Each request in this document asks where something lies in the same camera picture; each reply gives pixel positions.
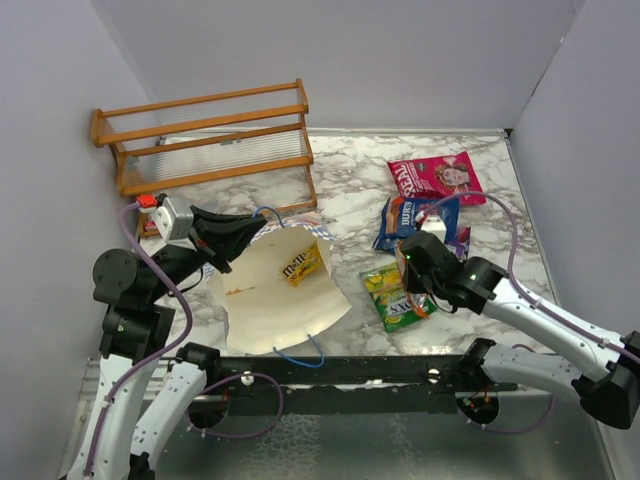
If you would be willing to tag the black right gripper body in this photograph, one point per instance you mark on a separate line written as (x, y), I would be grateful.
(423, 283)

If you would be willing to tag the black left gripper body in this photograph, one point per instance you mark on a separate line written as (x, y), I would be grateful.
(210, 243)

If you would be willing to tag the purple snack packet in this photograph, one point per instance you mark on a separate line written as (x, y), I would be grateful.
(460, 244)

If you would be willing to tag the green yellow snack packet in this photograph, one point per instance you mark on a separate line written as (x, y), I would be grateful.
(395, 306)

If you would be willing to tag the blue Kettle chips bag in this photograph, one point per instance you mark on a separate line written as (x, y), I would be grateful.
(386, 244)

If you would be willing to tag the blue Burts chips bag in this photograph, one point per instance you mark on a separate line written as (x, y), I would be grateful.
(400, 216)

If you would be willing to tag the blue checkered paper bag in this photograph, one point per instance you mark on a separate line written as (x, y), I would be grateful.
(264, 313)

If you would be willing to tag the yellow M&M's packet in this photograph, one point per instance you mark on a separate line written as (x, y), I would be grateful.
(302, 265)

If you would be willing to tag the pink Real crisps bag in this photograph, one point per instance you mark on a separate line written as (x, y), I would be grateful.
(438, 177)

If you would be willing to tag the orange red Fox's packet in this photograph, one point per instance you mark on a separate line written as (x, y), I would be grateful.
(418, 302)

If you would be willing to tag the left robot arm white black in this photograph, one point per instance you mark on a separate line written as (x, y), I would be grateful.
(146, 382)

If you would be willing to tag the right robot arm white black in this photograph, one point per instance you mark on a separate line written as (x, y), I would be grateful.
(597, 367)

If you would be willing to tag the small red box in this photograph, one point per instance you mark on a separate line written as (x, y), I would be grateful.
(149, 229)

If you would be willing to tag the wooden tiered shelf rack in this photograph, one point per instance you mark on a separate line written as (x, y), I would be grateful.
(182, 143)

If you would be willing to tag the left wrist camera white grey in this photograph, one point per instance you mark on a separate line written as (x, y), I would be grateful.
(173, 218)

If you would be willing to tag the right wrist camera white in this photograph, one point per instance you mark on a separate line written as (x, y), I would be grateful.
(433, 224)

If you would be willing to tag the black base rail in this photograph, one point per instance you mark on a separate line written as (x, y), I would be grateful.
(346, 385)

